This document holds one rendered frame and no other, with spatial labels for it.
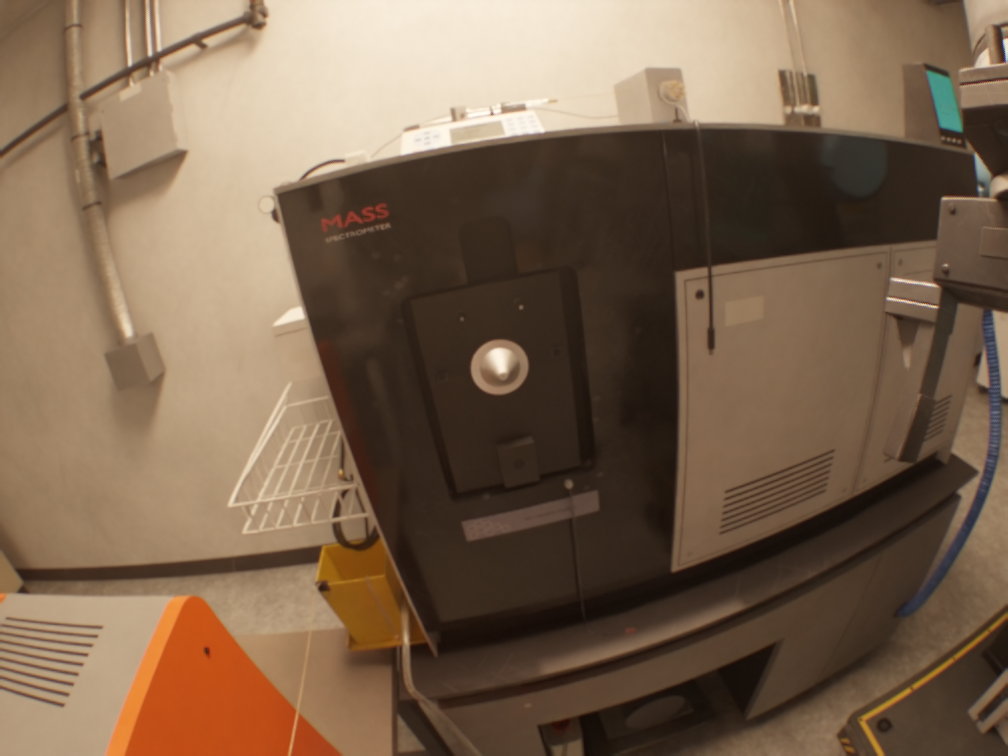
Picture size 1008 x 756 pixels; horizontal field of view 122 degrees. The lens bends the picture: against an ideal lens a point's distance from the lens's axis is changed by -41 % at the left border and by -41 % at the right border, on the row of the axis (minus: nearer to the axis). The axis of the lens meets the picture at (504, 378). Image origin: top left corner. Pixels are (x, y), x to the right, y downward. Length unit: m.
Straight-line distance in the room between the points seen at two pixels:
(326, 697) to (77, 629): 0.47
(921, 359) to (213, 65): 1.89
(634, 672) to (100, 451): 2.25
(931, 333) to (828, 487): 0.63
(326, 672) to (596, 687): 0.47
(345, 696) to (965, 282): 0.90
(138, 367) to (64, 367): 0.56
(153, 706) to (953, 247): 0.60
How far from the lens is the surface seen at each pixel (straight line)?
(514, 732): 0.95
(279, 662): 0.97
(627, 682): 0.88
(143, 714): 0.42
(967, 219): 0.30
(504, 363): 0.49
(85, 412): 2.39
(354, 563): 0.80
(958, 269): 0.29
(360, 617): 0.77
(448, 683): 0.78
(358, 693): 0.86
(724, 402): 0.63
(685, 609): 0.83
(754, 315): 0.62
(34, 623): 0.63
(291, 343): 0.84
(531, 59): 1.71
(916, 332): 0.31
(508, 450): 0.54
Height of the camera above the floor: 1.39
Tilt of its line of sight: 23 degrees down
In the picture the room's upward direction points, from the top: 10 degrees counter-clockwise
